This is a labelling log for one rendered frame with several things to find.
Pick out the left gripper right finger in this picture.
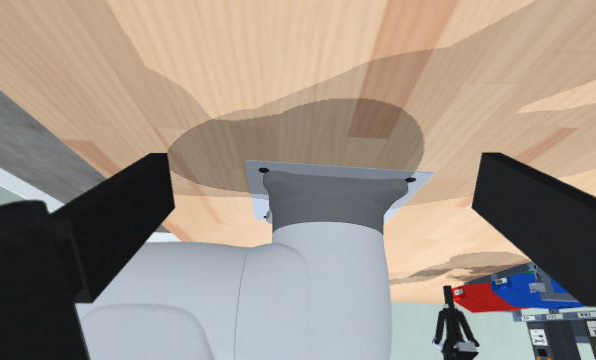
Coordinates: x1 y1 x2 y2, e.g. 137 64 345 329
471 152 596 307

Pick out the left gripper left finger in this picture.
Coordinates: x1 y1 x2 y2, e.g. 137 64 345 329
0 153 175 360

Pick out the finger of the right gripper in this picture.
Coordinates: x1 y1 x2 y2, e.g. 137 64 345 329
449 285 480 347
432 285 456 349

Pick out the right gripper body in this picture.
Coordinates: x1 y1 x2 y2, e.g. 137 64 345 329
441 337 465 360

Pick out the blue bin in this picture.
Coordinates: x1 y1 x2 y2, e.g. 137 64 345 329
490 273 584 309

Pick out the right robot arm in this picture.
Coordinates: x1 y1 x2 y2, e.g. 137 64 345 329
450 342 479 360

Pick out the dark green case with orange latches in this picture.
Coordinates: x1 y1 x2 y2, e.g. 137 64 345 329
582 318 596 360

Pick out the dark grey shelf rack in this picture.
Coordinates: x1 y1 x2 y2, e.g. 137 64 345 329
463 261 596 344

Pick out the red bin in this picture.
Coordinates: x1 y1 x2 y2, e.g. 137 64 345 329
452 283 529 313

